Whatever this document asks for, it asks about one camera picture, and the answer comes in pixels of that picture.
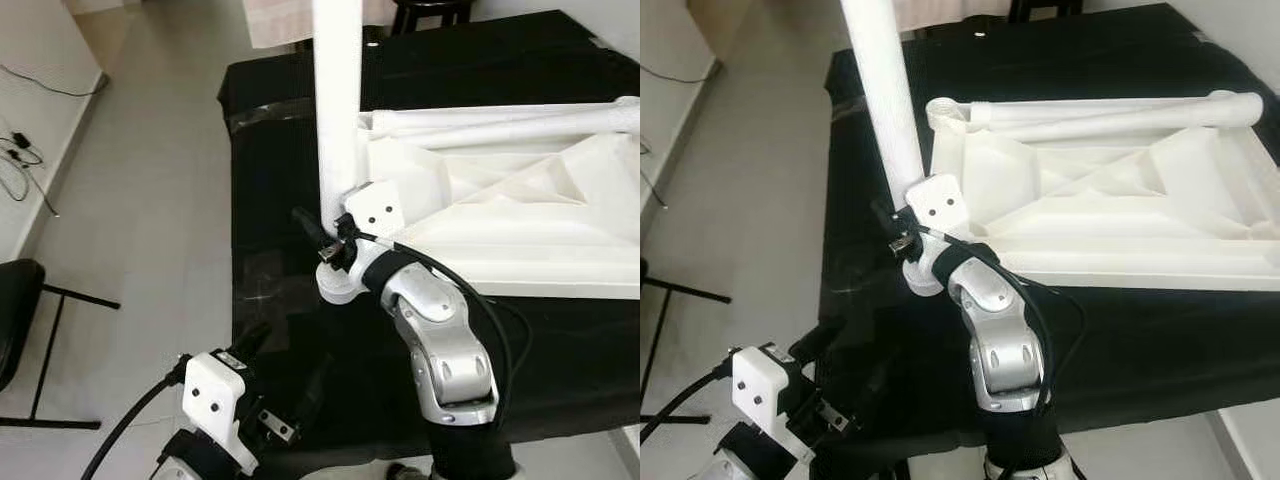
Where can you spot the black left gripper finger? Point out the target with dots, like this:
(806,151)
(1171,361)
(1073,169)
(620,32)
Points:
(818,338)
(255,340)

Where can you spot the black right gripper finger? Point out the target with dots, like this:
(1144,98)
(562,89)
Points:
(315,228)
(887,220)

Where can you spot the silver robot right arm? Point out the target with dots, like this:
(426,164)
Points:
(445,350)
(1005,340)

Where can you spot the robot right leg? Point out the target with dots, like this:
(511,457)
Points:
(405,472)

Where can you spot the black folding chair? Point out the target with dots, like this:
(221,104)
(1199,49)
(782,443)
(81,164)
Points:
(15,310)
(660,290)

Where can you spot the white plastic table top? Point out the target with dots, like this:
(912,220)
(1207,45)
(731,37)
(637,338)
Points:
(1120,210)
(520,220)

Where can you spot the white floor towel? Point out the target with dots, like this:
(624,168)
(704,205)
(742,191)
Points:
(280,20)
(950,12)

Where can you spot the black round stool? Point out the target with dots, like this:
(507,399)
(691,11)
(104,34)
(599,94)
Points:
(1045,8)
(430,12)

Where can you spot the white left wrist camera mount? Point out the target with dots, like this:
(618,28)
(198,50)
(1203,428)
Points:
(215,400)
(765,395)

